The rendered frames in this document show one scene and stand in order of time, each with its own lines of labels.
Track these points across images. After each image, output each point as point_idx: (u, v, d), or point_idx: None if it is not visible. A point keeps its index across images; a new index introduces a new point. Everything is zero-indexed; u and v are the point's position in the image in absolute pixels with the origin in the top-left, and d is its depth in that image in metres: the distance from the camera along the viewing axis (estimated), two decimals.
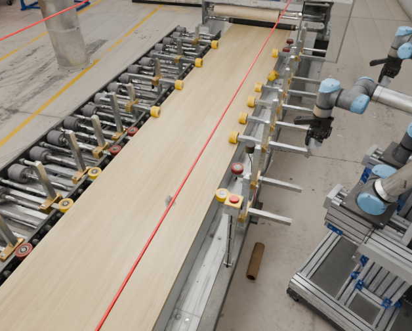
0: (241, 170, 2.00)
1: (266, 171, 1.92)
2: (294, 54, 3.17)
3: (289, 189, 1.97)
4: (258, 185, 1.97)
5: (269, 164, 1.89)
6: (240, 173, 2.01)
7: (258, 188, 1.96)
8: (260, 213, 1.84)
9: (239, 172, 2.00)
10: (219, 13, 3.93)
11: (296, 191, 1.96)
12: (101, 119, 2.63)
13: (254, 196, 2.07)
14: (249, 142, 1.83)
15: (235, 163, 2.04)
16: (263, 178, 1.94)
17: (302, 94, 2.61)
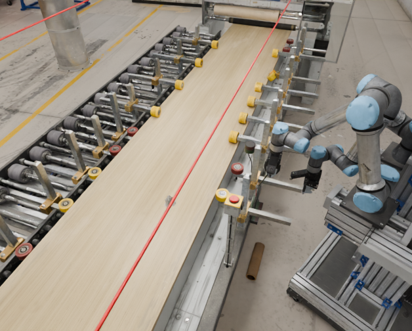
0: (241, 170, 2.00)
1: (263, 180, 1.86)
2: (294, 54, 3.17)
3: (289, 189, 1.97)
4: (257, 186, 1.96)
5: (265, 176, 1.82)
6: (240, 173, 2.01)
7: (257, 188, 1.97)
8: (260, 213, 1.84)
9: (239, 172, 2.00)
10: (219, 13, 3.93)
11: (296, 191, 1.96)
12: (101, 119, 2.63)
13: (254, 196, 2.07)
14: (249, 142, 1.83)
15: (235, 163, 2.04)
16: (260, 183, 1.91)
17: (302, 94, 2.61)
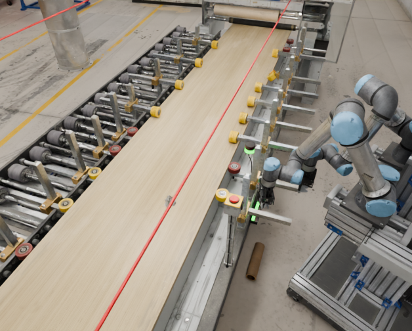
0: (237, 169, 2.00)
1: None
2: (294, 54, 3.17)
3: (285, 188, 1.98)
4: (256, 188, 1.96)
5: None
6: (237, 173, 2.02)
7: (257, 188, 1.98)
8: (260, 213, 1.84)
9: (235, 171, 2.01)
10: (219, 13, 3.93)
11: (292, 190, 1.97)
12: (101, 119, 2.63)
13: (254, 196, 2.07)
14: (249, 142, 1.83)
15: (232, 163, 2.05)
16: (258, 192, 1.91)
17: (302, 94, 2.61)
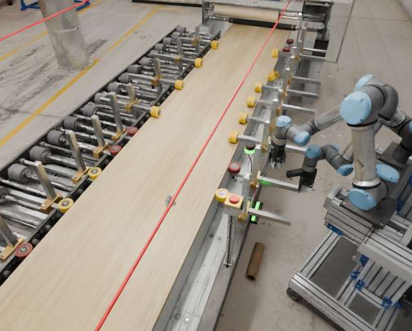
0: (237, 169, 2.00)
1: (266, 171, 1.92)
2: (294, 54, 3.17)
3: (285, 188, 1.98)
4: (258, 185, 1.97)
5: (269, 164, 1.89)
6: (237, 173, 2.02)
7: (257, 188, 1.96)
8: (260, 213, 1.84)
9: (235, 171, 2.01)
10: (219, 13, 3.93)
11: (292, 190, 1.97)
12: (101, 119, 2.63)
13: (254, 196, 2.07)
14: (249, 142, 1.83)
15: (232, 163, 2.05)
16: (262, 178, 1.94)
17: (302, 94, 2.61)
